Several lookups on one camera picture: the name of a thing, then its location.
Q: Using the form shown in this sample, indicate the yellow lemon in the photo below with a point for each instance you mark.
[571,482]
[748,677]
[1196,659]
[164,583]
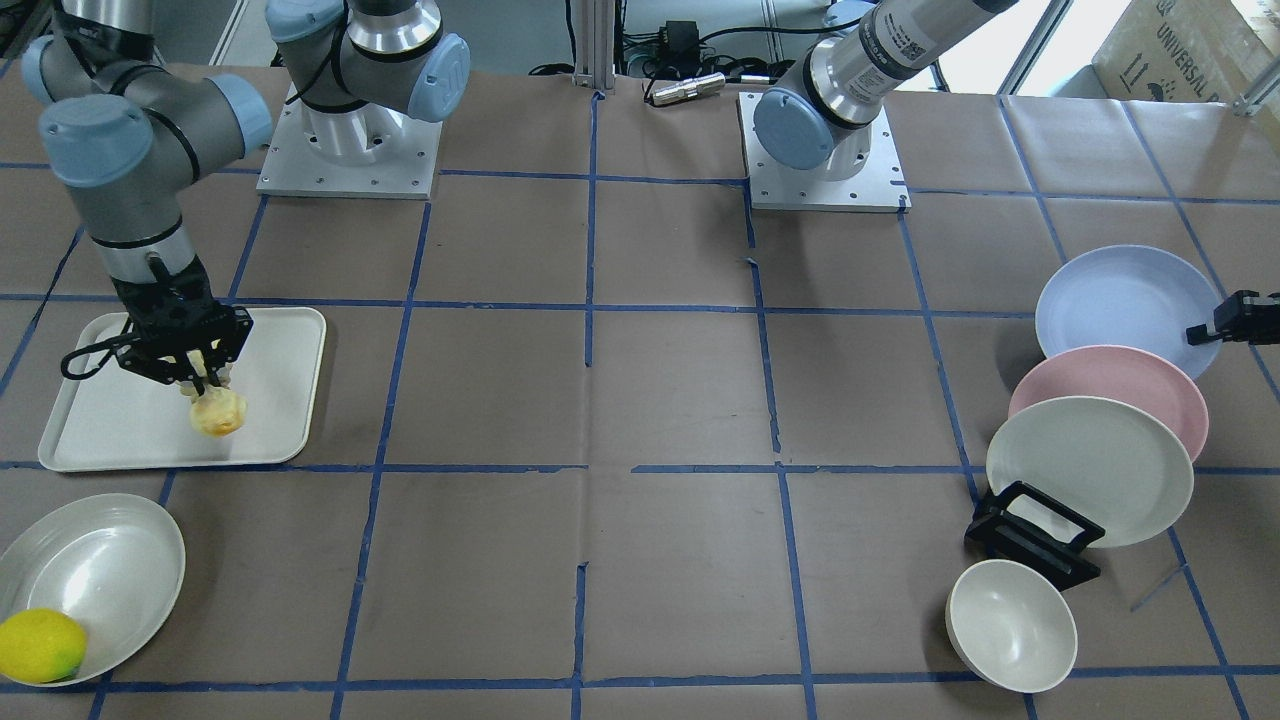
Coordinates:
[41,646]

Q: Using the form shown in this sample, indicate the aluminium frame post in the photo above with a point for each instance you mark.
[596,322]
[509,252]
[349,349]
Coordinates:
[595,26]

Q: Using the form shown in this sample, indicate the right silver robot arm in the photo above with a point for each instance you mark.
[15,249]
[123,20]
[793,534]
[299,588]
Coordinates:
[372,81]

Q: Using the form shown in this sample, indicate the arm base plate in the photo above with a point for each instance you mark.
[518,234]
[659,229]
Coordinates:
[864,172]
[368,153]

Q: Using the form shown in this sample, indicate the silver metal cylinder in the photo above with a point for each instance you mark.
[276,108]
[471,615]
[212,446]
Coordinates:
[687,90]

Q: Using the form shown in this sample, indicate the blue plate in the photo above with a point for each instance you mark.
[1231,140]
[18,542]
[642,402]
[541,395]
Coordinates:
[1128,295]

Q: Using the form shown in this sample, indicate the cream bowl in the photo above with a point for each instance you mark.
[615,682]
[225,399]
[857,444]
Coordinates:
[1011,627]

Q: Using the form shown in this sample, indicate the cardboard box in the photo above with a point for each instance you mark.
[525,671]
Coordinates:
[1187,51]

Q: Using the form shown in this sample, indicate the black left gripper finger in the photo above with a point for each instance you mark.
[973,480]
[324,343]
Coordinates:
[1246,316]

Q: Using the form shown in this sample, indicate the black dish rack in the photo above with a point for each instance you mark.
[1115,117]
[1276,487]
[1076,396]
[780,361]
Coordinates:
[1019,539]

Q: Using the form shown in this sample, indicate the cream plate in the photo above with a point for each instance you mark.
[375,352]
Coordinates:
[1113,463]

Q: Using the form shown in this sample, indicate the cream oval dish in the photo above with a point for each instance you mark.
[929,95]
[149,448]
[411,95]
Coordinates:
[114,563]

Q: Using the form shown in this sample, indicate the cream tray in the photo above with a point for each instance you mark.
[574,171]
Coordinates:
[117,420]

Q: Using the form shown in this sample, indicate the black power adapter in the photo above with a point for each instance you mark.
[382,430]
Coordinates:
[679,40]

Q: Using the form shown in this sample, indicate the pink plate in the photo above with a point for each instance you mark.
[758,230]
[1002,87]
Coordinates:
[1125,374]

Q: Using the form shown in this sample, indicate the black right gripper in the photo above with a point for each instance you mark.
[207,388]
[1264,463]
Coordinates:
[237,336]

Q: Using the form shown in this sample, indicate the bread piece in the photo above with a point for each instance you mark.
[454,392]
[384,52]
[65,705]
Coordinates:
[218,412]

